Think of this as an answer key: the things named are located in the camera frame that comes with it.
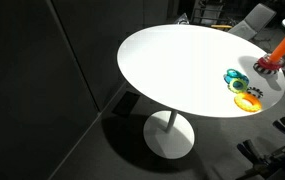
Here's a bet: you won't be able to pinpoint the orange toy ring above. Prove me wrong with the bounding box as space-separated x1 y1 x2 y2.
233 92 263 113

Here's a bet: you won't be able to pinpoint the black floor plate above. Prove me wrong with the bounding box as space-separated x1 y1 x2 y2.
112 91 139 117

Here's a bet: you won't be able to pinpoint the grey chair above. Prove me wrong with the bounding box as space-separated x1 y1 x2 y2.
228 3 276 40

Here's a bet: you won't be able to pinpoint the black clamps on tripod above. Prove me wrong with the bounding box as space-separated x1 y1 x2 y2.
235 116 285 180

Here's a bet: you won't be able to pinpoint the round white pedestal table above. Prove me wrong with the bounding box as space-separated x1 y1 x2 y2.
117 24 285 159

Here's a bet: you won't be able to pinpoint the blue toy ring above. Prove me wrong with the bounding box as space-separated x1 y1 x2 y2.
223 73 250 86

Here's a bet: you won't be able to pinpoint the teal toy ring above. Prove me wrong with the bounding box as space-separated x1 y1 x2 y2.
226 68 246 79

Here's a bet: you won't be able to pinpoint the yellow green toy ring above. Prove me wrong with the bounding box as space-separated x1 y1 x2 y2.
227 78 249 95

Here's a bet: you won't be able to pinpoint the small black white striped ring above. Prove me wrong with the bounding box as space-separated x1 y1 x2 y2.
246 86 264 99

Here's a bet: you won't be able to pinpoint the orange peg ring holder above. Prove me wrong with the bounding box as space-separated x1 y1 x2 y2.
253 37 285 75

